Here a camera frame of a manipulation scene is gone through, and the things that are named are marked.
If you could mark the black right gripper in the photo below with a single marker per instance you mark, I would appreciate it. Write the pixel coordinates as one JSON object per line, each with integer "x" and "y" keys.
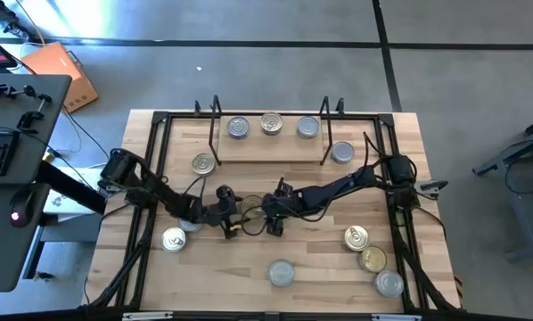
{"x": 286, "y": 204}

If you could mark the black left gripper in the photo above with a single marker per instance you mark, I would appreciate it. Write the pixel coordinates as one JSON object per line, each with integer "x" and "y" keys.
{"x": 219, "y": 213}

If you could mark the gold-lid tuna can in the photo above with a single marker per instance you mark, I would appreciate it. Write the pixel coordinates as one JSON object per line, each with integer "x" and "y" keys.
{"x": 251, "y": 204}
{"x": 373, "y": 259}

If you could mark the Bumble Bee light tuna can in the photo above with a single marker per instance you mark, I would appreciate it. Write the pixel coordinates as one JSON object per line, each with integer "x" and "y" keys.
{"x": 342, "y": 152}
{"x": 281, "y": 273}

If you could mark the pull-tab tuna can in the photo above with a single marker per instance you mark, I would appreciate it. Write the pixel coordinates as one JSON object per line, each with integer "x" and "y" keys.
{"x": 356, "y": 238}
{"x": 272, "y": 123}
{"x": 174, "y": 240}
{"x": 203, "y": 164}

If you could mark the silver-lid tuna can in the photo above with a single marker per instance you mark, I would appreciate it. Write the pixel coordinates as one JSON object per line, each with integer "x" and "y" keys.
{"x": 308, "y": 127}
{"x": 238, "y": 128}
{"x": 190, "y": 227}
{"x": 389, "y": 284}

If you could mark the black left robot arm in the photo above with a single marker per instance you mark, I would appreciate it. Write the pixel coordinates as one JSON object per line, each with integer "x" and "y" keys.
{"x": 119, "y": 167}

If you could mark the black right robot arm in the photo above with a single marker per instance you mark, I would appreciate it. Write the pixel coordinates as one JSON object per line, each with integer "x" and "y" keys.
{"x": 400, "y": 168}

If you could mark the yellow tag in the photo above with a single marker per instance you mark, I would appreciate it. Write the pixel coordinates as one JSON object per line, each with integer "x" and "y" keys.
{"x": 236, "y": 227}

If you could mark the white printed box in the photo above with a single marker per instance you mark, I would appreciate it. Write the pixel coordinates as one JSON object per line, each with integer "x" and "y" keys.
{"x": 70, "y": 200}

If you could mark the black computer mouse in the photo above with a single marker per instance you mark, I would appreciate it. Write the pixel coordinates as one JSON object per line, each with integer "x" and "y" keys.
{"x": 22, "y": 207}

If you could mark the black desk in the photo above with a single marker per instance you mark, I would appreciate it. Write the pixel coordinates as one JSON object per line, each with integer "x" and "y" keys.
{"x": 8, "y": 249}

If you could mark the orange box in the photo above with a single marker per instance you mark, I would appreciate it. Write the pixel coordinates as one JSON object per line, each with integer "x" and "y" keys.
{"x": 59, "y": 71}

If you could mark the grey metal stand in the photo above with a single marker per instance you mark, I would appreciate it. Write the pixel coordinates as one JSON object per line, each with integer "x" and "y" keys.
{"x": 527, "y": 223}

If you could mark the black power strip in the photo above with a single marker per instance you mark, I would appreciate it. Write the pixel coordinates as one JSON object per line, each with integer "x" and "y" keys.
{"x": 14, "y": 29}

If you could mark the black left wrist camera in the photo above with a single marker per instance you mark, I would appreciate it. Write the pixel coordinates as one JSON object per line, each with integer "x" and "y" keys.
{"x": 225, "y": 193}

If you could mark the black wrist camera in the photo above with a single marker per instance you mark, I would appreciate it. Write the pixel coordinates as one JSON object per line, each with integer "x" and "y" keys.
{"x": 284, "y": 185}
{"x": 225, "y": 193}

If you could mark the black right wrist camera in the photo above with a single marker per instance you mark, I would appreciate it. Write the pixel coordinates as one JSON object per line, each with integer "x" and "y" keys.
{"x": 284, "y": 185}

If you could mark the wooden shelf with black frame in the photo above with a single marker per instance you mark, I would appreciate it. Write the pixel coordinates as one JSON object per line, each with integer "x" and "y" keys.
{"x": 271, "y": 149}

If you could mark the silver edge bracket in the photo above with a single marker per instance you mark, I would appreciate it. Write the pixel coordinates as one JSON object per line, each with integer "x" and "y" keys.
{"x": 146, "y": 316}
{"x": 396, "y": 318}

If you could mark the black metal rig frame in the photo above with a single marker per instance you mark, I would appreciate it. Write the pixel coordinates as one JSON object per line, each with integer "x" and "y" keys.
{"x": 385, "y": 119}

